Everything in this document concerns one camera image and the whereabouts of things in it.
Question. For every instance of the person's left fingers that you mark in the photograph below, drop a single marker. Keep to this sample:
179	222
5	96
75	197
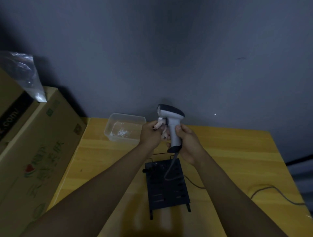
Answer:
159	125

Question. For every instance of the person's right thumb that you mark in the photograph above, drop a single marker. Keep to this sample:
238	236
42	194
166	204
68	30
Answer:
179	131

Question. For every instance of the person's left hand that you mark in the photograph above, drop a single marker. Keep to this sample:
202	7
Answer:
149	135

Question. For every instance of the large printed cardboard box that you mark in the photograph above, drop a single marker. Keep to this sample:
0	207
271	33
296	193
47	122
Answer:
36	166

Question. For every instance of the clear plastic bag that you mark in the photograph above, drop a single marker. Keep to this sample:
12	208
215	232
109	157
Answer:
24	73

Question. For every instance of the black metal rack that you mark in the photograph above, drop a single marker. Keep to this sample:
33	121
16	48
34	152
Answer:
167	185

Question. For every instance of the person's left forearm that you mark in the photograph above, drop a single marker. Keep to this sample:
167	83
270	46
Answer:
90	195

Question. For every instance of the person's right hand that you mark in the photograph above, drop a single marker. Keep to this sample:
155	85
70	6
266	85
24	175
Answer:
190	144

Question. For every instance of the person's right forearm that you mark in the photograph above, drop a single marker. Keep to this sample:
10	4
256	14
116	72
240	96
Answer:
234	197

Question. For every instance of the grey handheld barcode scanner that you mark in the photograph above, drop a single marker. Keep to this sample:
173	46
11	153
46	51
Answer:
172	124

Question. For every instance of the brown cardboard box black tape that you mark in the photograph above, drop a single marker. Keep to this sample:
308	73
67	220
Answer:
13	107

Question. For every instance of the small white item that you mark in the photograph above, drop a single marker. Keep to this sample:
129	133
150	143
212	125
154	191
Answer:
160	124

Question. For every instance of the clear plastic container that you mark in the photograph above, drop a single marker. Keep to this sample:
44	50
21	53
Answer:
124	129

